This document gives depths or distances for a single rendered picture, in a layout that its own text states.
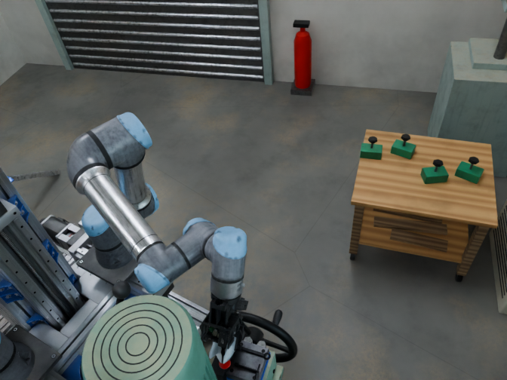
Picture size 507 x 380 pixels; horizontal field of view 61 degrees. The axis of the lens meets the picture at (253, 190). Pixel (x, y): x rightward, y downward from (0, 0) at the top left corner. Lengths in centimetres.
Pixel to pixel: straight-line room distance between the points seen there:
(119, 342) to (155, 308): 7
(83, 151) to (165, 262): 38
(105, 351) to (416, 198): 175
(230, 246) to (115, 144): 45
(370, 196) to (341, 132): 127
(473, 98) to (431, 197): 81
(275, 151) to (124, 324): 258
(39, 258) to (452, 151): 199
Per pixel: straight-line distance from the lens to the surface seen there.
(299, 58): 360
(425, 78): 381
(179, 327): 69
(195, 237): 102
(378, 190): 220
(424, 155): 243
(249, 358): 120
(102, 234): 155
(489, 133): 298
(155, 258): 100
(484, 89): 279
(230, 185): 298
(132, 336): 71
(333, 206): 281
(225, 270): 96
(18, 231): 146
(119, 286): 87
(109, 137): 119
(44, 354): 161
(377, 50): 368
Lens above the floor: 211
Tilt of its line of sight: 46 degrees down
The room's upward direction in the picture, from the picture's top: 7 degrees counter-clockwise
